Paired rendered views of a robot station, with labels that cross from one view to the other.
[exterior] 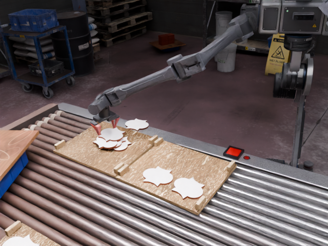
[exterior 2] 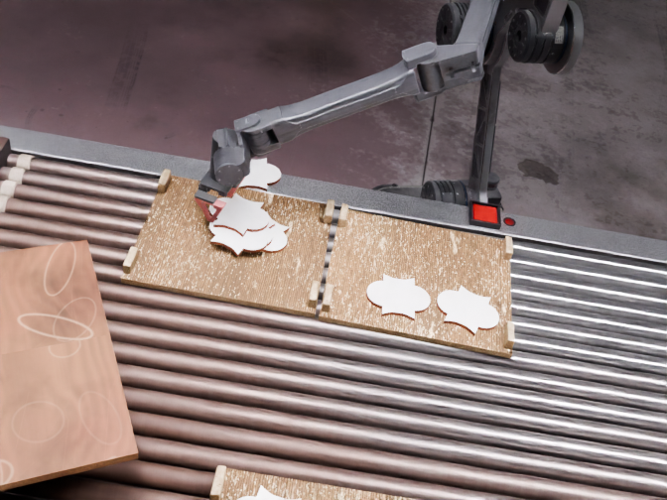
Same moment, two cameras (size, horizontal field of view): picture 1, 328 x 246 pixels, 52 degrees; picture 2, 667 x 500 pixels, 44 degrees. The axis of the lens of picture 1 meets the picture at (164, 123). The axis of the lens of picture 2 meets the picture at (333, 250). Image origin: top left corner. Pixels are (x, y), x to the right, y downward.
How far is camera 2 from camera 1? 1.02 m
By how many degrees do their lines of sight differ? 32
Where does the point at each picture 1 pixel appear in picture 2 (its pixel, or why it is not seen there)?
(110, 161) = (278, 282)
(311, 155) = (454, 147)
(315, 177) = (628, 243)
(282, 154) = (404, 153)
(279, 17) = not seen: outside the picture
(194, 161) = (437, 248)
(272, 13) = not seen: outside the picture
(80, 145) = (176, 252)
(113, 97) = (265, 139)
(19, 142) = (70, 282)
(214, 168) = (479, 257)
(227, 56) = not seen: outside the picture
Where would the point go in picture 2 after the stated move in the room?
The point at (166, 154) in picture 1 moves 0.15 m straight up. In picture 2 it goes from (375, 242) to (388, 192)
